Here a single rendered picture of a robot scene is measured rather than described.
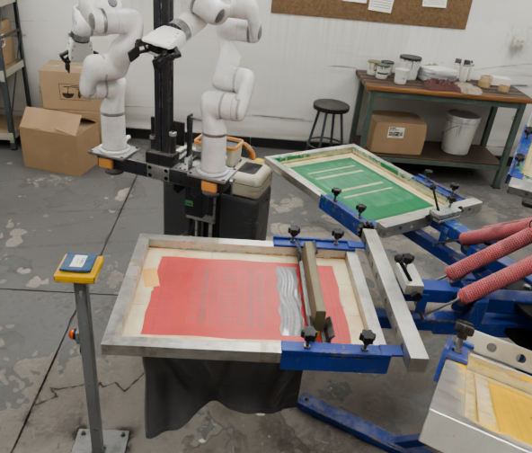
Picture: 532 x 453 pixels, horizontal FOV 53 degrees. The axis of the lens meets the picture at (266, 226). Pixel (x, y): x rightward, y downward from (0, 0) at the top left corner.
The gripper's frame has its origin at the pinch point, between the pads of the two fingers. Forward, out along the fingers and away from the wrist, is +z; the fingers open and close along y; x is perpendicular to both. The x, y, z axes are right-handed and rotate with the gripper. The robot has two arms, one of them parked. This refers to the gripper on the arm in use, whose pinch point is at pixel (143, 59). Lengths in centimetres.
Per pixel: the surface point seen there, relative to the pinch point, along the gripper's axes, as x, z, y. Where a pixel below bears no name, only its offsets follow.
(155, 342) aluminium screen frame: 42, 57, 39
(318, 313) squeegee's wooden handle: 46, 26, 72
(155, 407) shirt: 74, 65, 37
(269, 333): 54, 35, 61
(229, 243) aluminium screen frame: 64, 6, 27
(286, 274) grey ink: 64, 8, 51
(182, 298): 55, 37, 31
